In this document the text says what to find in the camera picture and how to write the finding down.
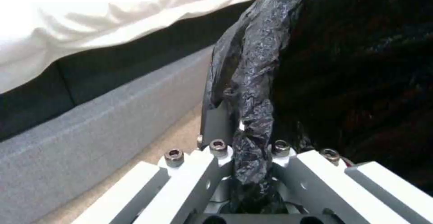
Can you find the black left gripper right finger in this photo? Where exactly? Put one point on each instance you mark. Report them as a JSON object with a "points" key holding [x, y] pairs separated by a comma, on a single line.
{"points": [[324, 183]]}

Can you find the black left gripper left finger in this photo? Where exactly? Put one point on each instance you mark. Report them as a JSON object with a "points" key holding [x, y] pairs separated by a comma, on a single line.
{"points": [[182, 180]]}

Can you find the black plastic trash bag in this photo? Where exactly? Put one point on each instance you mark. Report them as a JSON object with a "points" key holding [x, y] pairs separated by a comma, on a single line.
{"points": [[338, 69]]}

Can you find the white bed sheet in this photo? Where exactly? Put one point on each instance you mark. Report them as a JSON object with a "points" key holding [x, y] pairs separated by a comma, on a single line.
{"points": [[101, 13]]}

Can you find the grey upholstered bed frame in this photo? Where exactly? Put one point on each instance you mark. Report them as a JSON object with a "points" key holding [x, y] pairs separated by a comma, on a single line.
{"points": [[84, 112]]}

